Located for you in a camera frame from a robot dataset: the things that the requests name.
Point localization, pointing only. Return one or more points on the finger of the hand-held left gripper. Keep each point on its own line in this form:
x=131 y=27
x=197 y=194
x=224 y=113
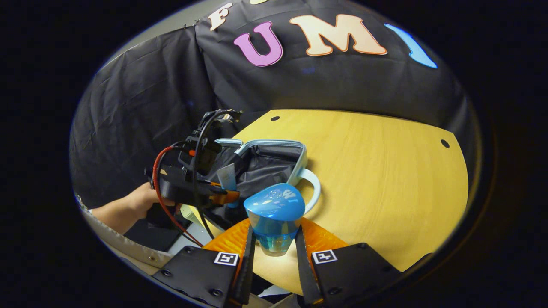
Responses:
x=222 y=197

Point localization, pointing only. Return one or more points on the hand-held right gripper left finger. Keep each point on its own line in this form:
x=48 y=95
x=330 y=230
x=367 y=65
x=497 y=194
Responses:
x=249 y=267

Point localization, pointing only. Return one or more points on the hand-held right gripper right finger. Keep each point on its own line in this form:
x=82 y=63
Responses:
x=302 y=273

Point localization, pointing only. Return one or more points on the pale blue skincare tube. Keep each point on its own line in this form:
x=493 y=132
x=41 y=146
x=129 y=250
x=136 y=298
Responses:
x=227 y=175

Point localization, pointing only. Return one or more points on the light blue suitcase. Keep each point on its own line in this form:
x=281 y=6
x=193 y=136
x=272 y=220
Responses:
x=265 y=164

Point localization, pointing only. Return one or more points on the blue cap skincare bottle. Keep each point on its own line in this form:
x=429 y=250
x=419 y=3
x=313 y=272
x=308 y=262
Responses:
x=274 y=205

